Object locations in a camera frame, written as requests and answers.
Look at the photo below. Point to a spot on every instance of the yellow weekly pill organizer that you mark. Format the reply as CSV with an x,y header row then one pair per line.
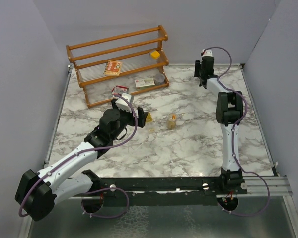
x,y
150,124

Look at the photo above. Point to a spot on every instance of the orange spiral notebook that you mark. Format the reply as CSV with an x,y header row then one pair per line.
x,y
113,68

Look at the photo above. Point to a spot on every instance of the clear round pin jar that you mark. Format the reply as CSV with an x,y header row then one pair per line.
x,y
159,79

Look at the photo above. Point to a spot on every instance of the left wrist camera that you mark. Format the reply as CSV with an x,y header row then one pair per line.
x,y
124,101

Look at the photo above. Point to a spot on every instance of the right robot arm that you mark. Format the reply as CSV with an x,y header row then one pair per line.
x,y
229,112

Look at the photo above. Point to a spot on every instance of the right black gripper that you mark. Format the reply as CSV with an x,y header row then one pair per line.
x,y
197,67

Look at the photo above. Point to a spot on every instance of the white green stapler box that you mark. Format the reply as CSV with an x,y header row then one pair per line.
x,y
144,83

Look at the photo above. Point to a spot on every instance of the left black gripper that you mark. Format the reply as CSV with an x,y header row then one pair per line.
x,y
141,115

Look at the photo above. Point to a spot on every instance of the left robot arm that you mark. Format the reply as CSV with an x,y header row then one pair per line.
x,y
38,192

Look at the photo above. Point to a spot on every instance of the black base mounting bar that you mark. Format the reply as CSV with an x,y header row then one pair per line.
x,y
160,191

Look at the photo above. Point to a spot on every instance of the wooden three-tier shelf rack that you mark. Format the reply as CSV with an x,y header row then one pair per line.
x,y
121,61

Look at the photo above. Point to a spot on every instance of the clear pill bottle gold lid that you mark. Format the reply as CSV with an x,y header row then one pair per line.
x,y
171,121

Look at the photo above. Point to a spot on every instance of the red white staples packet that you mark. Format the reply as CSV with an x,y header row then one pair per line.
x,y
120,90

